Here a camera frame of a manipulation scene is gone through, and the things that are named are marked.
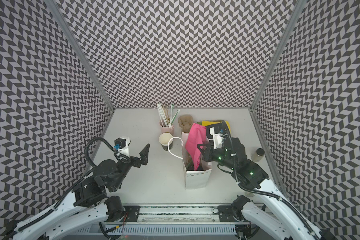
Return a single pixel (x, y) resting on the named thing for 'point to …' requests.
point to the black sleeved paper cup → (164, 138)
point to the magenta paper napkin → (196, 137)
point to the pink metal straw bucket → (170, 130)
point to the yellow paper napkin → (205, 123)
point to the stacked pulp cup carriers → (185, 122)
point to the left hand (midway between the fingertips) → (140, 144)
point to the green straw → (173, 118)
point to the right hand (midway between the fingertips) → (197, 151)
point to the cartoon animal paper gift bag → (198, 179)
